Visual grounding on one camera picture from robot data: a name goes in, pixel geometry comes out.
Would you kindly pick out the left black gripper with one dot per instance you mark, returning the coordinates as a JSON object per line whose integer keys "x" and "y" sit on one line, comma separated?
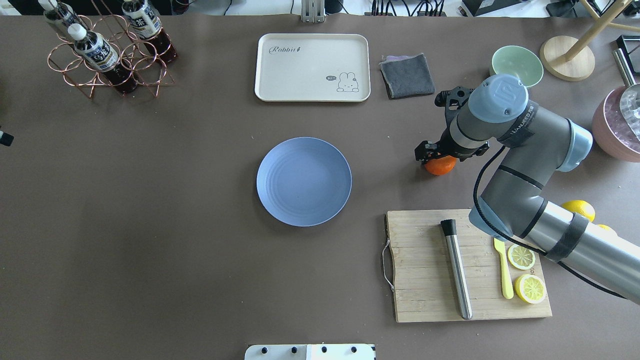
{"x": 7, "y": 139}

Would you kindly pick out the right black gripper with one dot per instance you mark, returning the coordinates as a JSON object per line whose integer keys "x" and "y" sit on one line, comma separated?
{"x": 446, "y": 145}

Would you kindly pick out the orange mandarin fruit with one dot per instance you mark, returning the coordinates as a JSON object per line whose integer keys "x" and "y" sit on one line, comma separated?
{"x": 440, "y": 166}

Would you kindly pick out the blue round plate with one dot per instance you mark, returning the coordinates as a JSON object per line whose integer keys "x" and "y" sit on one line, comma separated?
{"x": 304, "y": 181}

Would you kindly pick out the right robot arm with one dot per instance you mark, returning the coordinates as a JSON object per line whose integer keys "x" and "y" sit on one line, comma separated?
{"x": 539, "y": 143}

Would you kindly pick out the grey folded cloth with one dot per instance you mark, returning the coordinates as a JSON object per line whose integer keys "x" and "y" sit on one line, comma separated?
{"x": 407, "y": 76}

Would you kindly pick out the steel muddler black tip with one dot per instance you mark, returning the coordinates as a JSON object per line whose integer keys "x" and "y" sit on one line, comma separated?
{"x": 449, "y": 230}

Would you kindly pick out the mint green bowl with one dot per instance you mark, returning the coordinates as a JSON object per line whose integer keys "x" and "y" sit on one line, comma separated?
{"x": 517, "y": 61}

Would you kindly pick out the front tea bottle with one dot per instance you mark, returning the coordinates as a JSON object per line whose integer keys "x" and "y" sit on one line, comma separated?
{"x": 102, "y": 57}

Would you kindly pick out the tea bottle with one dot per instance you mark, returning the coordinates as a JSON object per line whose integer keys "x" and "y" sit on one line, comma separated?
{"x": 60, "y": 16}
{"x": 147, "y": 26}
{"x": 102, "y": 57}

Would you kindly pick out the back left tea bottle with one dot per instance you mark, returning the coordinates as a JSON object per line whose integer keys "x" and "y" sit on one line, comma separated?
{"x": 60, "y": 16}

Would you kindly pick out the bamboo cutting board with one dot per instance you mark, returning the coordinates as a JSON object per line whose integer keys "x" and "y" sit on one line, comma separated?
{"x": 424, "y": 288}

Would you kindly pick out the upper lemon half slice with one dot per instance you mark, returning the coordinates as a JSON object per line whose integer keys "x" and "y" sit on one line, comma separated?
{"x": 521, "y": 258}

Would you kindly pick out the lemon half slice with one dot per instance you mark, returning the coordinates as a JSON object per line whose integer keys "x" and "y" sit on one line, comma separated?
{"x": 530, "y": 289}
{"x": 521, "y": 258}

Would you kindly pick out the yellow plastic knife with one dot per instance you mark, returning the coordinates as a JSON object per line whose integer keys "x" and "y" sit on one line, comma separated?
{"x": 505, "y": 277}

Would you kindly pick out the cream rabbit tray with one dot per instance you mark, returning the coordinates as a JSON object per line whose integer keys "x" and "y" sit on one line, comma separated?
{"x": 306, "y": 67}

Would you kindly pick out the upper whole lemon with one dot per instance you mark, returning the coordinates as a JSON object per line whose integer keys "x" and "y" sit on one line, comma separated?
{"x": 581, "y": 207}

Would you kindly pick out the whole lemon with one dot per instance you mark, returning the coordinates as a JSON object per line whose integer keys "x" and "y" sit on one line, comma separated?
{"x": 607, "y": 228}
{"x": 581, "y": 207}

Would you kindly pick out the wooden cup stand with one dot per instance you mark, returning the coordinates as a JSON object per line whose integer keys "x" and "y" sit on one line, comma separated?
{"x": 570, "y": 59}

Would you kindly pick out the lower lemon half slice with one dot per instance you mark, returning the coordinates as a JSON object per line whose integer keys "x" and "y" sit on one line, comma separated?
{"x": 530, "y": 289}

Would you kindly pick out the back right tea bottle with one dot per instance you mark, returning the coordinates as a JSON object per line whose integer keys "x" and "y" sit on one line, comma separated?
{"x": 147, "y": 26}

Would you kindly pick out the pink ice bowl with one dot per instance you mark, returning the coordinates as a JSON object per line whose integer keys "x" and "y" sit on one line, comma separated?
{"x": 611, "y": 131}

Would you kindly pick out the lower whole lemon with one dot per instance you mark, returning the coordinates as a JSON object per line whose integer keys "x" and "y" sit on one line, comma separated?
{"x": 607, "y": 228}

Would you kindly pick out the metal ice scoop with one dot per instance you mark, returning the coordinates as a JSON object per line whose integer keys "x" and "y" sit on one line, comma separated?
{"x": 629, "y": 103}

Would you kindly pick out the copper wire bottle rack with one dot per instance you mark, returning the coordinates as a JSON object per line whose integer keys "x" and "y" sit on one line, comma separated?
{"x": 122, "y": 52}

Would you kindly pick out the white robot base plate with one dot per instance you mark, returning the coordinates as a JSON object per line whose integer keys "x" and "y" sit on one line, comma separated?
{"x": 320, "y": 351}

